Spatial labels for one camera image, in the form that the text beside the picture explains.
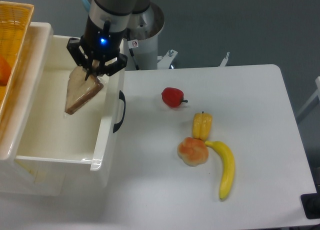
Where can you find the open white upper drawer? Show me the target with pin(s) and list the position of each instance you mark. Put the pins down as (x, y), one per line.
(72, 126)

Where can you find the white frame at right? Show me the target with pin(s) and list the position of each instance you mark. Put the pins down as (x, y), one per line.
(310, 103)

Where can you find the yellow bell pepper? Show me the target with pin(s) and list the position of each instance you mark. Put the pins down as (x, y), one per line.
(201, 127)

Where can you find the orange bread roll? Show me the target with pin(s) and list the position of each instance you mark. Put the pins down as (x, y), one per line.
(193, 152)

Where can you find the white table bracket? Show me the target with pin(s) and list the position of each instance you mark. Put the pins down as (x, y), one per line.
(225, 60)

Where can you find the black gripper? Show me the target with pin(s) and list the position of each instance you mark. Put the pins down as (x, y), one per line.
(98, 50)

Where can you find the toast slice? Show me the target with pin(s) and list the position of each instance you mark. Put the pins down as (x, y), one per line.
(80, 91)

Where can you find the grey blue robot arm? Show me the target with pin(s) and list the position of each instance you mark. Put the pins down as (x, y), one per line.
(118, 12)

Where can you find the yellow banana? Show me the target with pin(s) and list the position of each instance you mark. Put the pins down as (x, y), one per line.
(228, 165)

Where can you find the black drawer handle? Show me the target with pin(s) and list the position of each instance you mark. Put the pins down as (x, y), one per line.
(121, 112)

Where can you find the red bell pepper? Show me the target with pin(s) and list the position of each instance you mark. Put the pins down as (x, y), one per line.
(173, 97)

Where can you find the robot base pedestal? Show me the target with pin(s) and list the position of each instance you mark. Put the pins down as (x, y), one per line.
(141, 44)

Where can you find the white drawer cabinet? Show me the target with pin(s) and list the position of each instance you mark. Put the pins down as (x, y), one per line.
(22, 176)

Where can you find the orange fruit in basket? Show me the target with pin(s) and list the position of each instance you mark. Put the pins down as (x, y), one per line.
(5, 71)

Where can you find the yellow wicker basket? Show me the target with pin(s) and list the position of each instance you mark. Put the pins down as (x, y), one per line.
(15, 19)

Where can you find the black device at table edge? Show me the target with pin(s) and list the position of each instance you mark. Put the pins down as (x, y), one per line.
(311, 205)

